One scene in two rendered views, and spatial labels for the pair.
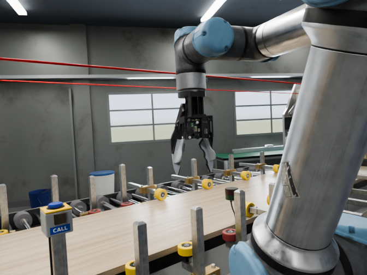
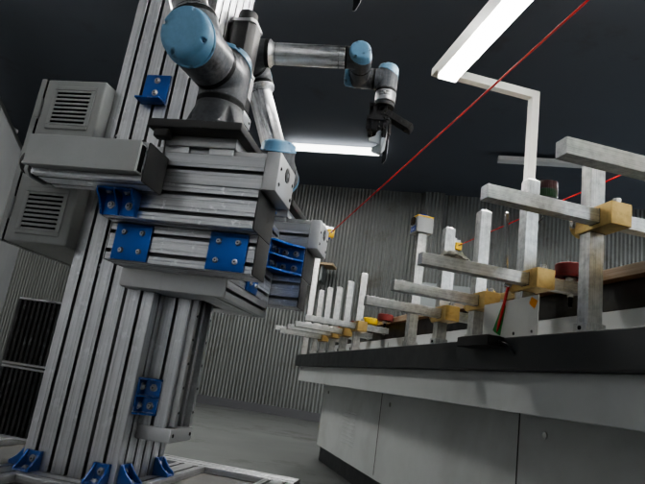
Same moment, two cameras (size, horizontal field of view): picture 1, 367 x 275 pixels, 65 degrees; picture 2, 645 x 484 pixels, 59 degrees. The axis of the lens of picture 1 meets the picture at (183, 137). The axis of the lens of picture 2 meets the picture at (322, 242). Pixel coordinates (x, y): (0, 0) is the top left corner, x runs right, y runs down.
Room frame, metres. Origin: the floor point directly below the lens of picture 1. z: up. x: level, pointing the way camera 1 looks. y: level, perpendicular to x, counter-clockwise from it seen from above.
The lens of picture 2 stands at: (1.40, -1.76, 0.52)
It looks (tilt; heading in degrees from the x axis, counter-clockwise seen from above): 14 degrees up; 116
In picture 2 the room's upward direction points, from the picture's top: 8 degrees clockwise
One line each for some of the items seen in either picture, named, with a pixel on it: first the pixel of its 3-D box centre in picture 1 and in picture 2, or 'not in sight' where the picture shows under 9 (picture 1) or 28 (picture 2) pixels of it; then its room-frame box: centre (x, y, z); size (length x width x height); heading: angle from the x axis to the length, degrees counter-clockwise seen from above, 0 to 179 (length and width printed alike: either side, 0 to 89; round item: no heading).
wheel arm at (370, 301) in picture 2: not in sight; (427, 311); (0.93, 0.09, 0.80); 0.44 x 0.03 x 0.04; 37
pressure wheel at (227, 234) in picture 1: (230, 241); (570, 285); (1.37, -0.20, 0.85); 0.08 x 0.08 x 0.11
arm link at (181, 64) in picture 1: (190, 52); (386, 80); (0.73, -0.03, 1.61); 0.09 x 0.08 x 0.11; 21
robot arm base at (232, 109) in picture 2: not in sight; (216, 122); (0.59, -0.75, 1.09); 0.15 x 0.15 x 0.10
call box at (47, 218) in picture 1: (56, 220); (421, 227); (0.80, 0.37, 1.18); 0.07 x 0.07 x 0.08; 37
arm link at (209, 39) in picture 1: (214, 42); (360, 75); (0.64, -0.08, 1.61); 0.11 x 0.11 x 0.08; 21
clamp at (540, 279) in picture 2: not in sight; (531, 282); (1.28, -0.25, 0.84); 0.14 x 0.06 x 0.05; 127
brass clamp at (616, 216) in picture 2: not in sight; (599, 221); (1.42, -0.45, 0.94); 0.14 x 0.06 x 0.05; 127
